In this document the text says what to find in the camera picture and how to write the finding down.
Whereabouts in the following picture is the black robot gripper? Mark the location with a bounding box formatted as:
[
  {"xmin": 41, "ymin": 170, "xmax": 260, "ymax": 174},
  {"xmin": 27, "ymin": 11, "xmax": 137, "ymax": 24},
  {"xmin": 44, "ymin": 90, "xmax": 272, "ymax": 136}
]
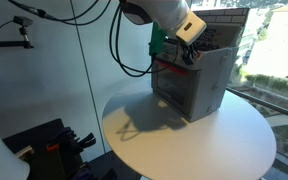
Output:
[{"xmin": 180, "ymin": 41, "xmax": 200, "ymax": 66}]

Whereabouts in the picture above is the gray toy stove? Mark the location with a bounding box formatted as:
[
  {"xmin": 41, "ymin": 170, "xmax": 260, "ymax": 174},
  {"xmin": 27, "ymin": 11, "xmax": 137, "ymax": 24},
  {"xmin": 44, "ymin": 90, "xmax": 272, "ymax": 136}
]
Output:
[{"xmin": 148, "ymin": 7, "xmax": 251, "ymax": 124}]

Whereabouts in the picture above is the dark window railing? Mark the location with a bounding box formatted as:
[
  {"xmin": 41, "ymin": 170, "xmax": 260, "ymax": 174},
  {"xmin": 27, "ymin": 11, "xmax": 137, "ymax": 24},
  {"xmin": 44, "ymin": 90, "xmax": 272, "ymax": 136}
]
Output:
[{"xmin": 226, "ymin": 86, "xmax": 288, "ymax": 123}]

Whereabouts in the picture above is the black clamp tool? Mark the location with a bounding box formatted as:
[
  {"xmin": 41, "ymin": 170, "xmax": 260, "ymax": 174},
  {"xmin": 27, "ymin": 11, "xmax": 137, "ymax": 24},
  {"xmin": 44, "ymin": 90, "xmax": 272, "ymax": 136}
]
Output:
[{"xmin": 78, "ymin": 132, "xmax": 97, "ymax": 148}]

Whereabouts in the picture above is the black storage cart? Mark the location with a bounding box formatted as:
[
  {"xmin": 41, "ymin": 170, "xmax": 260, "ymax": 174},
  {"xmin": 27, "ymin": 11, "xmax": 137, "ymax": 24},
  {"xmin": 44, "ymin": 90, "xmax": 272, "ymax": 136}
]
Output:
[{"xmin": 2, "ymin": 118, "xmax": 118, "ymax": 180}]

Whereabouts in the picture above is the beige flat item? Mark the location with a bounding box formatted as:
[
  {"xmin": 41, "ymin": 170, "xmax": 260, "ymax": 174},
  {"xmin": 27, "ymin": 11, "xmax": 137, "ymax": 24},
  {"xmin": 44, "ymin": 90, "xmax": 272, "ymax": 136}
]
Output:
[{"xmin": 14, "ymin": 145, "xmax": 36, "ymax": 160}]

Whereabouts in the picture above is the white rounded plastic object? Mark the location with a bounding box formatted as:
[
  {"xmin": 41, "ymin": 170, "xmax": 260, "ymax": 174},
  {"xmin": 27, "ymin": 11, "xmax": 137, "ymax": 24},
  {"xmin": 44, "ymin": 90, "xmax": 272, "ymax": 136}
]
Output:
[{"xmin": 0, "ymin": 116, "xmax": 31, "ymax": 180}]

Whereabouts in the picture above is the toy oven door red handle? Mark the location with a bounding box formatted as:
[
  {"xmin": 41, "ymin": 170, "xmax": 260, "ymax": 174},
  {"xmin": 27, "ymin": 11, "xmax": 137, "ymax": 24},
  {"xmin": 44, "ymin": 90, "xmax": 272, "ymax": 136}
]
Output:
[{"xmin": 151, "ymin": 59, "xmax": 199, "ymax": 118}]

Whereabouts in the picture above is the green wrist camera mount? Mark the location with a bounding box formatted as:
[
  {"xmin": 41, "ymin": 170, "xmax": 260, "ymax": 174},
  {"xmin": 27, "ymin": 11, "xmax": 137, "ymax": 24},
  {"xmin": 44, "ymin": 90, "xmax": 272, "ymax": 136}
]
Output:
[{"xmin": 148, "ymin": 21, "xmax": 168, "ymax": 57}]

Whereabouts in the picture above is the black looping gripper cable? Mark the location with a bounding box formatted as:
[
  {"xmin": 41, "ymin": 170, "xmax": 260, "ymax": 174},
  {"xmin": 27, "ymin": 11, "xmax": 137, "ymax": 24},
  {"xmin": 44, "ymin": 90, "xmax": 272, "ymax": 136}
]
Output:
[{"xmin": 108, "ymin": 2, "xmax": 180, "ymax": 79}]

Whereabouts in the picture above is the black overhead robot cable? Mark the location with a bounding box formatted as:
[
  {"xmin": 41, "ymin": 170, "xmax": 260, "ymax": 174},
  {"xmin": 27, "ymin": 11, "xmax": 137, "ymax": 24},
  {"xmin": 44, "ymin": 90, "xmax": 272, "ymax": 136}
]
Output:
[{"xmin": 7, "ymin": 0, "xmax": 113, "ymax": 27}]

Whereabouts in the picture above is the orange tool handle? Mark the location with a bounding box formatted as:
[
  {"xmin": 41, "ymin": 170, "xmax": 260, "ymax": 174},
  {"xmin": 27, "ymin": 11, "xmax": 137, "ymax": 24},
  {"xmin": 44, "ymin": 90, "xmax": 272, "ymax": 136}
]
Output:
[{"xmin": 46, "ymin": 143, "xmax": 61, "ymax": 153}]

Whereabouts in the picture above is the small black camera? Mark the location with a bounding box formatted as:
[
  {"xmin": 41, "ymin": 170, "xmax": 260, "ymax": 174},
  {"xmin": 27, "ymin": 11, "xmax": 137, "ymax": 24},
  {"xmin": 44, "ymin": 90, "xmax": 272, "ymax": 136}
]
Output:
[{"xmin": 12, "ymin": 15, "xmax": 34, "ymax": 28}]

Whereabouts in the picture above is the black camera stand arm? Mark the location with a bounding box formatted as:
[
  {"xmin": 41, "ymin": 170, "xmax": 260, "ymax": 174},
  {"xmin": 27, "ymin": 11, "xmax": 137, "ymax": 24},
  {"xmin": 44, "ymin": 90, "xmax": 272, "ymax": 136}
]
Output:
[{"xmin": 0, "ymin": 25, "xmax": 35, "ymax": 50}]

